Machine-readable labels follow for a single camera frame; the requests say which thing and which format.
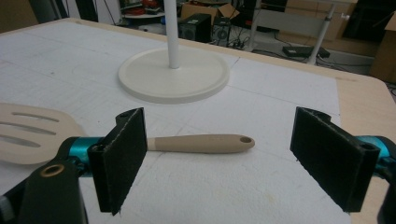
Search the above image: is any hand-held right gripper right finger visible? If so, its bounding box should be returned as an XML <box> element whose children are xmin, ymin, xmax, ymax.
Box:
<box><xmin>290</xmin><ymin>106</ymin><xmax>382</xmax><ymax>214</ymax></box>

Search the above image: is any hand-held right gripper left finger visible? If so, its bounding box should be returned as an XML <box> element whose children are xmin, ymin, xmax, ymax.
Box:
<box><xmin>87</xmin><ymin>106</ymin><xmax>149</xmax><ymax>217</ymax></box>

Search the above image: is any beige slotted spatula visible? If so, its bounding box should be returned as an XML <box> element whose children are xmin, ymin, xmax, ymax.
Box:
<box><xmin>0</xmin><ymin>102</ymin><xmax>256</xmax><ymax>166</ymax></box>

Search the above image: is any white stand with round base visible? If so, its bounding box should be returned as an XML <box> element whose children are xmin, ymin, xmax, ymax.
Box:
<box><xmin>117</xmin><ymin>0</ymin><xmax>232</xmax><ymax>105</ymax></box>

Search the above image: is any white foam mat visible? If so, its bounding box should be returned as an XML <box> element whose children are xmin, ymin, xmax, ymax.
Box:
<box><xmin>0</xmin><ymin>21</ymin><xmax>353</xmax><ymax>224</ymax></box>

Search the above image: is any flat black device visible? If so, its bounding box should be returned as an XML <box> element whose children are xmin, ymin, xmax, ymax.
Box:
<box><xmin>282</xmin><ymin>45</ymin><xmax>332</xmax><ymax>60</ymax></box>

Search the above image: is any tall cardboard box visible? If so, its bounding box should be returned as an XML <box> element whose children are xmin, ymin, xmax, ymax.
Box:
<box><xmin>369</xmin><ymin>12</ymin><xmax>396</xmax><ymax>84</ymax></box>

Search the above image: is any round white shelf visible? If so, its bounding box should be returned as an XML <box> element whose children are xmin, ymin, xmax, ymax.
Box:
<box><xmin>121</xmin><ymin>11</ymin><xmax>166</xmax><ymax>21</ymax></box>

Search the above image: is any red object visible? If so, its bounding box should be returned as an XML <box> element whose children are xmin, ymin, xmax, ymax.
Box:
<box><xmin>123</xmin><ymin>7</ymin><xmax>147</xmax><ymax>16</ymax></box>

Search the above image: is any large black speaker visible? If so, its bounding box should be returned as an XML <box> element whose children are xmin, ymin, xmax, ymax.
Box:
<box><xmin>177</xmin><ymin>13</ymin><xmax>213</xmax><ymax>44</ymax></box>

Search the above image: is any small black speaker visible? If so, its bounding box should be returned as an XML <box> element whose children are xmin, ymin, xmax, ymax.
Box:
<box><xmin>212</xmin><ymin>17</ymin><xmax>232</xmax><ymax>45</ymax></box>

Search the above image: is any open cardboard box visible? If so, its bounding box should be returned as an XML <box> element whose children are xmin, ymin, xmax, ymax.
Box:
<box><xmin>179</xmin><ymin>2</ymin><xmax>241</xmax><ymax>21</ymax></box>

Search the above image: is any white metal table frame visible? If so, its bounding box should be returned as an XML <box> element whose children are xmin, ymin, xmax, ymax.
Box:
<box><xmin>247</xmin><ymin>0</ymin><xmax>351</xmax><ymax>65</ymax></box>

